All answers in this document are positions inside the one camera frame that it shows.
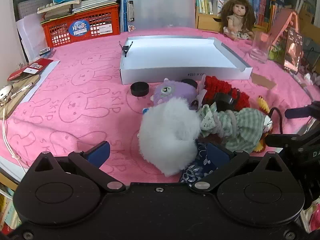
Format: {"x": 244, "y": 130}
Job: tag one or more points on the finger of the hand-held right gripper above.
{"x": 297, "y": 111}
{"x": 280, "y": 140}

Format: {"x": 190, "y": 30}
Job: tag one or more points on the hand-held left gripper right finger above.
{"x": 217, "y": 153}

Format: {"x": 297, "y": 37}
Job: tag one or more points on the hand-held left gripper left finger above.
{"x": 98, "y": 152}

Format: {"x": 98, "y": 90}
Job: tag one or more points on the small yellow plush charm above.
{"x": 260, "y": 146}

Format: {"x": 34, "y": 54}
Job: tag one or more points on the blue floral fabric pouch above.
{"x": 197, "y": 171}

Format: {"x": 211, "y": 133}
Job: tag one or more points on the green checkered pouch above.
{"x": 245, "y": 125}

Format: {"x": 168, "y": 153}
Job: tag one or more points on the white fluffy pompom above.
{"x": 167, "y": 132}

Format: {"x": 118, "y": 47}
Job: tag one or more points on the purple plush toy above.
{"x": 175, "y": 92}

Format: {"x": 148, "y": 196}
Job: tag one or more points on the white cardboard box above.
{"x": 175, "y": 52}

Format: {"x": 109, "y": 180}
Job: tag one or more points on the brown cardboard piece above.
{"x": 262, "y": 81}

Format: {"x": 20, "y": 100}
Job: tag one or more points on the black claw hair clip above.
{"x": 223, "y": 101}

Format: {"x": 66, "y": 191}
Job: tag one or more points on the smartphone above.
{"x": 292, "y": 52}

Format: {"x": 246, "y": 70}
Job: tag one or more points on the pink shoe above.
{"x": 315, "y": 217}

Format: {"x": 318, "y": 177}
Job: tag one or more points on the pink sheer bow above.
{"x": 200, "y": 95}

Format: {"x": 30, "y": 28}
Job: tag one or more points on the red knitted scrunchie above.
{"x": 217, "y": 85}

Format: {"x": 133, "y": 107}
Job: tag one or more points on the clear drinking glass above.
{"x": 260, "y": 52}

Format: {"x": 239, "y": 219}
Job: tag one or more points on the black round lid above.
{"x": 139, "y": 89}
{"x": 189, "y": 82}

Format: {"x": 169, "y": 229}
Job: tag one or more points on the pink bunny print towel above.
{"x": 75, "y": 80}

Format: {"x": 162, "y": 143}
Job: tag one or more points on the brown cardboard box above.
{"x": 310, "y": 27}

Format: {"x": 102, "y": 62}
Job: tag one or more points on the pink toy house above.
{"x": 282, "y": 22}

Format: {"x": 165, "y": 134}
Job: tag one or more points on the white paper sheet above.
{"x": 42, "y": 80}

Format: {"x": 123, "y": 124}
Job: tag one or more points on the wooden board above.
{"x": 17, "y": 97}

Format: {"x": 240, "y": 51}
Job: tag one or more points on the silver pen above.
{"x": 22, "y": 89}

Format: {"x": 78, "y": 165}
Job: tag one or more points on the red booklet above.
{"x": 32, "y": 68}

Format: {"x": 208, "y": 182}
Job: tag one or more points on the black binder clip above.
{"x": 125, "y": 48}

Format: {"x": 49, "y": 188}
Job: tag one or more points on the silver round object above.
{"x": 5, "y": 92}

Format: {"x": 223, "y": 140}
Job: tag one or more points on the brown haired doll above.
{"x": 237, "y": 10}

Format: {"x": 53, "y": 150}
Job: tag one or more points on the wooden drawer box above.
{"x": 207, "y": 21}

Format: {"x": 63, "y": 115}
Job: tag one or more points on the red plastic crate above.
{"x": 105, "y": 17}

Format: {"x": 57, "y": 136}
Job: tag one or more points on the blue file folder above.
{"x": 123, "y": 5}

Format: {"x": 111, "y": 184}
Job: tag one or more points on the clear plastic clipboard case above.
{"x": 162, "y": 7}

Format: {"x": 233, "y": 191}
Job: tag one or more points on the white pipe frame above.
{"x": 300, "y": 0}

